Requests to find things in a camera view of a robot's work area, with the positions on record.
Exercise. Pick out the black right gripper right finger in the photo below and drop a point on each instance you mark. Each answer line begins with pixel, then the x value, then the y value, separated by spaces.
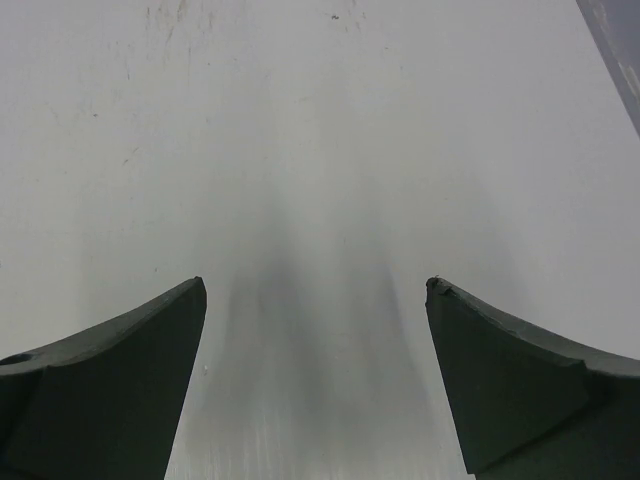
pixel 528 403

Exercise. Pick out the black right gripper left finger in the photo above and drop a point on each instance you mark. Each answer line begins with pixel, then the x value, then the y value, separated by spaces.
pixel 103 403

